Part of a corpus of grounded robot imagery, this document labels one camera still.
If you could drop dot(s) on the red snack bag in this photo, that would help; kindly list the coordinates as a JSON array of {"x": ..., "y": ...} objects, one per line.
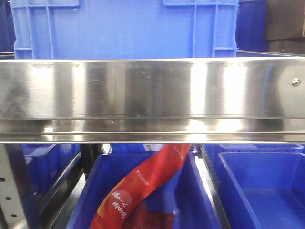
[{"x": 139, "y": 184}]

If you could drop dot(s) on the stainless steel shelf rail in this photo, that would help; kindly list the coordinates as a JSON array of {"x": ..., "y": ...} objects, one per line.
[{"x": 214, "y": 100}]

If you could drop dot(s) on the perforated metal shelf post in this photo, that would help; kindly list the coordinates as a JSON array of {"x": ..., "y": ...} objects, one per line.
[{"x": 12, "y": 185}]

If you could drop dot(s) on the large blue plastic crate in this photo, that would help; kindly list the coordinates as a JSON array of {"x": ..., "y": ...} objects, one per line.
[{"x": 124, "y": 29}]

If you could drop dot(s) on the blue bin right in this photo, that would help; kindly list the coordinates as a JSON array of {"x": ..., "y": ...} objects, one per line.
[{"x": 263, "y": 190}]

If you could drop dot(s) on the blue bin left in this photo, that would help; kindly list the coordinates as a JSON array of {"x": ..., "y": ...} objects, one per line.
[{"x": 46, "y": 162}]

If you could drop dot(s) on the blue bin centre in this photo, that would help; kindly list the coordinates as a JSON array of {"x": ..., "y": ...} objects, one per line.
[{"x": 183, "y": 195}]

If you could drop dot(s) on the shelf rail screw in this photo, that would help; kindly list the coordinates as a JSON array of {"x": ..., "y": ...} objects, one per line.
[{"x": 295, "y": 82}]

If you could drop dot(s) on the blue bin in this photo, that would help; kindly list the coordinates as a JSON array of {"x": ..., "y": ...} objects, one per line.
[
  {"x": 183, "y": 195},
  {"x": 263, "y": 190},
  {"x": 46, "y": 162}
]

